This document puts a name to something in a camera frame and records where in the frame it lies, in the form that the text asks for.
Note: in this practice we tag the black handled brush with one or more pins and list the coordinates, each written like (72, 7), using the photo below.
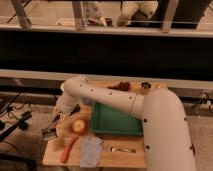
(60, 125)

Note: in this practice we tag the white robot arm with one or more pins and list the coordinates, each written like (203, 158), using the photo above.
(168, 146)

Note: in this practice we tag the bunch of dark grapes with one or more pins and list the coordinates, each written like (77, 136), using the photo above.
(122, 86)

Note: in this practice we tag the green plastic tray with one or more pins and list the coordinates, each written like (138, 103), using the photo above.
(108, 121)

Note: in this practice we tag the small metal cup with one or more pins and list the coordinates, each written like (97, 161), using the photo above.
(145, 85)

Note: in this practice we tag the apple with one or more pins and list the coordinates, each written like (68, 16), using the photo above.
(79, 126)

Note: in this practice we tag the silver fork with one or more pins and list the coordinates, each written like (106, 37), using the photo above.
(120, 149)

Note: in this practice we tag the grey folded cloth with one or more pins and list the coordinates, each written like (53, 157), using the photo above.
(90, 152)

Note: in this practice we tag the orange carrot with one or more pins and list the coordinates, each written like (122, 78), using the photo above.
(67, 149)

